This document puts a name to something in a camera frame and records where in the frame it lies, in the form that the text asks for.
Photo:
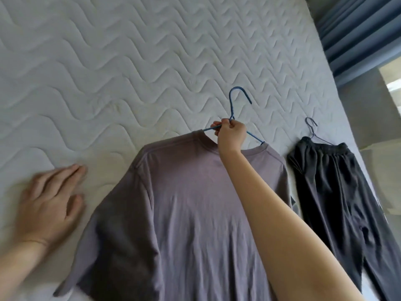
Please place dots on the person's right forearm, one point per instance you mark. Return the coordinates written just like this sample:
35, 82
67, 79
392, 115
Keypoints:
282, 231

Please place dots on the grey-brown t-shirt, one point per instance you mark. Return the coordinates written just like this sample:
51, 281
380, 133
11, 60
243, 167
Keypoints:
188, 216

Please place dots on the white window sill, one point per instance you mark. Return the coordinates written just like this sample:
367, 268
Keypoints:
393, 87

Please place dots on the person's right hand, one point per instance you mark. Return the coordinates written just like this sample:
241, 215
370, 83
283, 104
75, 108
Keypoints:
231, 136

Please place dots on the person's left hand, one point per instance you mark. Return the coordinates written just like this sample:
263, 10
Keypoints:
47, 210

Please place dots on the bed with white quilted mattress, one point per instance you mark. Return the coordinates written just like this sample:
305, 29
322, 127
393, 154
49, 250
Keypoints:
125, 59

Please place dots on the black long pants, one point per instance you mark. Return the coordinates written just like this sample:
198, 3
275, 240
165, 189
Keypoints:
332, 191

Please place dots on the blue curtain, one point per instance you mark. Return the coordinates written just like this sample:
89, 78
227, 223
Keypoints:
357, 31

